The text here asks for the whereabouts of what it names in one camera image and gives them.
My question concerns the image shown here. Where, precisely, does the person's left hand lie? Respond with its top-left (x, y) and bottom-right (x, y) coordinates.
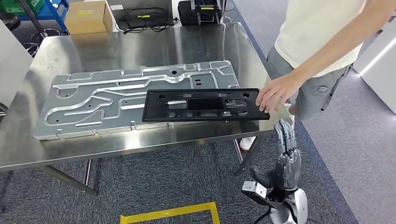
top-left (255, 73), bottom-right (305, 114)

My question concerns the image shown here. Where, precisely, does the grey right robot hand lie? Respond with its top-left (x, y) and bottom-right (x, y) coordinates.
top-left (249, 119), bottom-right (302, 194)

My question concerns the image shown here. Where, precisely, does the black plastic plate part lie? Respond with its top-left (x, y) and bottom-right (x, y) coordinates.
top-left (141, 88), bottom-right (271, 123)

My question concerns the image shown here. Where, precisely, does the steel workbench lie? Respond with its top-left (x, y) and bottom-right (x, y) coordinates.
top-left (0, 22), bottom-right (295, 196)

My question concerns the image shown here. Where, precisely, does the person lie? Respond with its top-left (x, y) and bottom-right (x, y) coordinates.
top-left (240, 0), bottom-right (396, 152)

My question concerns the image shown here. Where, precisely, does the white cabinet with light strips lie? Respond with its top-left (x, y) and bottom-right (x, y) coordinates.
top-left (353, 21), bottom-right (396, 115)

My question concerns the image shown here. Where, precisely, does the black device yellow label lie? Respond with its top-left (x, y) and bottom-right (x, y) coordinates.
top-left (177, 0), bottom-right (224, 27)

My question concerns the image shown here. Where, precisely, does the stamped galvanized metal plate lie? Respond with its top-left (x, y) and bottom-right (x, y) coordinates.
top-left (32, 60), bottom-right (240, 140)

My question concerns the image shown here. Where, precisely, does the cardboard box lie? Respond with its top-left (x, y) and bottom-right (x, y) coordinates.
top-left (64, 0), bottom-right (113, 35)

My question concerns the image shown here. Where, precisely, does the blue cart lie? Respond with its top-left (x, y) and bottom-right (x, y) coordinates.
top-left (0, 0), bottom-right (69, 33)

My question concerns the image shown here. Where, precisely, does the black pole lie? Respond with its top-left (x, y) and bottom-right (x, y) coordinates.
top-left (17, 0), bottom-right (49, 39)

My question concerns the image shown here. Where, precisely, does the white partition panel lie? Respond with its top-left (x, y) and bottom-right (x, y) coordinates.
top-left (0, 20), bottom-right (34, 107)

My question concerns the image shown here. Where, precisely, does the green plastic crate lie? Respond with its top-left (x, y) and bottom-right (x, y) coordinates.
top-left (0, 0), bottom-right (46, 17)

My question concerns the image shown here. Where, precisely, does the black round stool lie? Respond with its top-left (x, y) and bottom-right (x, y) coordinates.
top-left (0, 12), bottom-right (21, 32)

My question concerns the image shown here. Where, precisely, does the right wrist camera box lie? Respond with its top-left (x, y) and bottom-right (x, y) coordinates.
top-left (241, 181), bottom-right (279, 208)

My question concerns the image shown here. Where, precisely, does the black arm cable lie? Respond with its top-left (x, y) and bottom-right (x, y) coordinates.
top-left (254, 207), bottom-right (273, 224)

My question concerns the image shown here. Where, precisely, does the black tray with cables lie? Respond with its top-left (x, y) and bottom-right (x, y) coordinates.
top-left (116, 7), bottom-right (180, 34)

